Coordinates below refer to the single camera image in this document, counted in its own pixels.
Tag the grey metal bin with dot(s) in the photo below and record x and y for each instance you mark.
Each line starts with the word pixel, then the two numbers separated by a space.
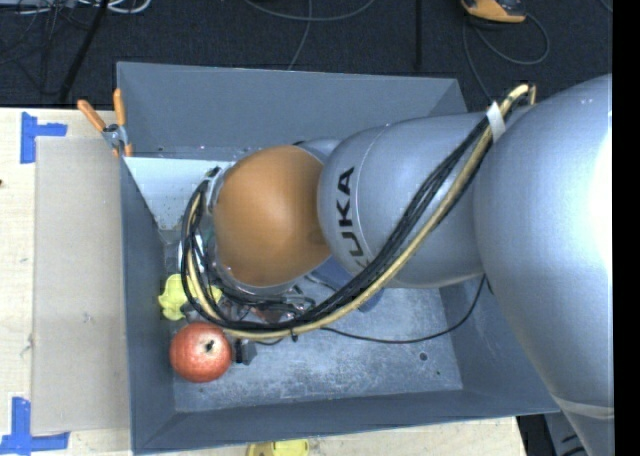
pixel 320 369

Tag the red apple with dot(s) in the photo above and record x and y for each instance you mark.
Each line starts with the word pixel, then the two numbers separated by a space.
pixel 200 353

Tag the yellow soft toy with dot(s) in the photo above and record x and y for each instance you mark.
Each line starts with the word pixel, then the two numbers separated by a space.
pixel 172 296

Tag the pale flat board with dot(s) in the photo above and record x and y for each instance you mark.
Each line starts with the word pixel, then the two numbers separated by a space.
pixel 75 284

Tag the black cylinder on white bracket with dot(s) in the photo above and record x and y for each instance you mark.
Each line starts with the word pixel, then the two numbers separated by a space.
pixel 246 351

